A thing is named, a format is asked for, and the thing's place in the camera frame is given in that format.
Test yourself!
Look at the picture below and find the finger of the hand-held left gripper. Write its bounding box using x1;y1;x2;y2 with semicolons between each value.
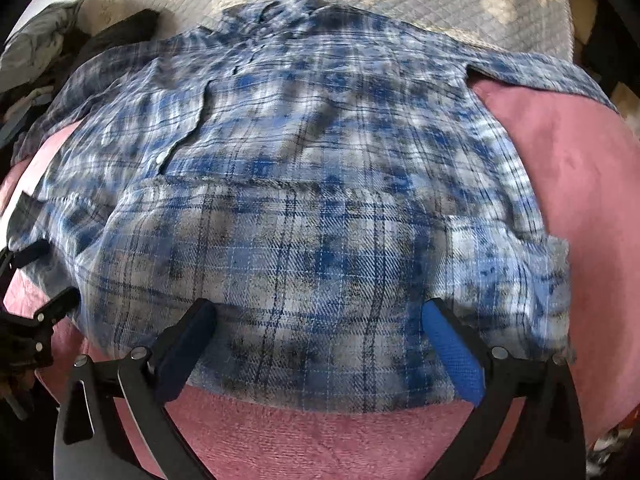
0;239;52;291
0;286;81;346

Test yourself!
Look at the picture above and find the pink blanket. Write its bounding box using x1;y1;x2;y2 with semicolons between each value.
0;80;640;480

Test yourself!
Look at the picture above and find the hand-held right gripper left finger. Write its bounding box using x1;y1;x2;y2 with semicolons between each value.
52;299;218;480

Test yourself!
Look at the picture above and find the black garment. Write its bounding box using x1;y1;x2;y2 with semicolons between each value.
75;7;161;61

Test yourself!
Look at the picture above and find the pile of mixed clothes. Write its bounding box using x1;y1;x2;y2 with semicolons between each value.
0;85;56;148

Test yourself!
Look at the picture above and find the grey clothing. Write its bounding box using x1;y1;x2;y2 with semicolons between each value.
0;0;86;91

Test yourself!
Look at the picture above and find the blue plaid shirt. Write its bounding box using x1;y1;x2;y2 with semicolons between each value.
12;0;618;413

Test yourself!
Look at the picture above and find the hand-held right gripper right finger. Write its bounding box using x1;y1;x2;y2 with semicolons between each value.
421;298;587;480

